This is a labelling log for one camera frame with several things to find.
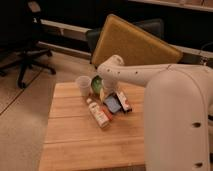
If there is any black office chair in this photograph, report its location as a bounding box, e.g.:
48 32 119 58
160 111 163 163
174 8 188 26
0 0 56 89

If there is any red white box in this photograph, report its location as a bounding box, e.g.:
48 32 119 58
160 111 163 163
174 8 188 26
101 106 113 121

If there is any white bottle with red label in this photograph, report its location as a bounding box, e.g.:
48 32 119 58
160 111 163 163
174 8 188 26
86 98 109 128

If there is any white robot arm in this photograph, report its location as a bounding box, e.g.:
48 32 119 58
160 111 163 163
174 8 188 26
98 55 213 171

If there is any green bowl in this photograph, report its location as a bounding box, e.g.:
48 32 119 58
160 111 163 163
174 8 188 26
91 76 102 94

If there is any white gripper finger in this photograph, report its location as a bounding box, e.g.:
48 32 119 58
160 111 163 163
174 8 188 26
100 90 106 101

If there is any white ceramic cup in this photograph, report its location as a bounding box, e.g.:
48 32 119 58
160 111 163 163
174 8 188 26
75 76 91 97

